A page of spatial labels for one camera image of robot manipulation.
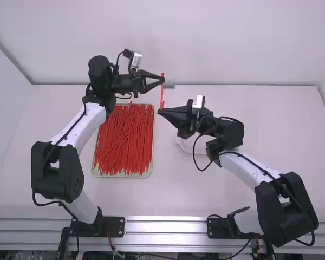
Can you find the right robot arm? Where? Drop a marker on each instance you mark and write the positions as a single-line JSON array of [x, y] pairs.
[[281, 205]]

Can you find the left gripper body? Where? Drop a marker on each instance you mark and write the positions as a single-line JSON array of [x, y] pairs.
[[127, 82]]

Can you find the white dish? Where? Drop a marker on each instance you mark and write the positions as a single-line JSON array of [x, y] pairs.
[[185, 146]]

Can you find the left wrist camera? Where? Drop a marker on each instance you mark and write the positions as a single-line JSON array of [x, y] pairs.
[[136, 60]]

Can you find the pale tray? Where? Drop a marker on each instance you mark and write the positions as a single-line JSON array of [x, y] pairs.
[[95, 173]]

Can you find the silver rails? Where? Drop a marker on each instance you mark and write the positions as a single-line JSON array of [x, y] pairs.
[[165, 224]]

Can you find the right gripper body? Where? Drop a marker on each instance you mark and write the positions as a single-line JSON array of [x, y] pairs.
[[191, 122]]

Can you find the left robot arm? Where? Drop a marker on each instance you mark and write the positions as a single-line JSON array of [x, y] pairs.
[[57, 173]]

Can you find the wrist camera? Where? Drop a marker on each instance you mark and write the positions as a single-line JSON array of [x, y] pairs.
[[199, 101], [136, 60]]

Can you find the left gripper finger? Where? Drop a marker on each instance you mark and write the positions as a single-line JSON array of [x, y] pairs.
[[151, 74], [155, 86]]

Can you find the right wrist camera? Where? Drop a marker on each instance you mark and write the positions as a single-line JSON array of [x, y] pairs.
[[199, 101]]

